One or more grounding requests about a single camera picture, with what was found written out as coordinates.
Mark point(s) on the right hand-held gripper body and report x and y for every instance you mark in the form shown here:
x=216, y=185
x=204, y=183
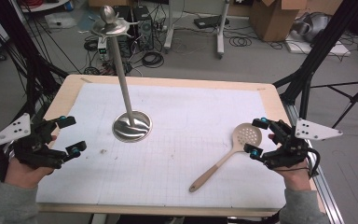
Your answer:
x=292, y=149

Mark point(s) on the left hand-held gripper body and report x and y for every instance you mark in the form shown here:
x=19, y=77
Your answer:
x=34, y=149

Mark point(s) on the beige slotted spatula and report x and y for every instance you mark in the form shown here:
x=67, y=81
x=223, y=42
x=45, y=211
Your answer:
x=209, y=175

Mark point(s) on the metal utensil stand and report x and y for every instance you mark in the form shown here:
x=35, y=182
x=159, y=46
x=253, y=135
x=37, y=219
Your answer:
x=121, y=77

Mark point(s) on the person's left hand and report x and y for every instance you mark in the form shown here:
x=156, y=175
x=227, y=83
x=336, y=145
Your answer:
x=23, y=175

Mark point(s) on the person's right hand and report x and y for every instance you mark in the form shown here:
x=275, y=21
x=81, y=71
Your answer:
x=295, y=179

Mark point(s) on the black tripod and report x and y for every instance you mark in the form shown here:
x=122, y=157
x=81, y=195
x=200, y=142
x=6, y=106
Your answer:
x=351, y=99

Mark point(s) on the white grid mat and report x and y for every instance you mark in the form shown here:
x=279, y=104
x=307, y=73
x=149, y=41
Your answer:
x=183, y=109

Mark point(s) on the small power supply unit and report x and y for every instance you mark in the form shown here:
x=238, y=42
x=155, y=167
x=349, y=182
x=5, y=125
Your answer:
x=103, y=49

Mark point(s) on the white standing desk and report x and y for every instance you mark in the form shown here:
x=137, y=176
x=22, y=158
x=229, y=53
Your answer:
x=220, y=37

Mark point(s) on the white foam board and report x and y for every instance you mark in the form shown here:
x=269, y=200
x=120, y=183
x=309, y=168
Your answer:
x=329, y=49

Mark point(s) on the large open cardboard box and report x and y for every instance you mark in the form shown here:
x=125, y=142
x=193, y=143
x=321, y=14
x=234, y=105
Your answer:
x=273, y=21

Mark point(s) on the grey bag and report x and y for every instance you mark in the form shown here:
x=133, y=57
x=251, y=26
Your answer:
x=315, y=26

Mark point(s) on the flat black device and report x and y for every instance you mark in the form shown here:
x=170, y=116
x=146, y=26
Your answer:
x=209, y=21

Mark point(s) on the black computer tower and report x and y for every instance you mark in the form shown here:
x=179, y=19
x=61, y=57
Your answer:
x=144, y=31

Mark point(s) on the aluminium rail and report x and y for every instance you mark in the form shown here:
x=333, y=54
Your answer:
x=323, y=186

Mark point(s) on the black metal frame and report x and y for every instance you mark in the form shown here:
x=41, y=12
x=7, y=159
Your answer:
x=323, y=40
x=15, y=46

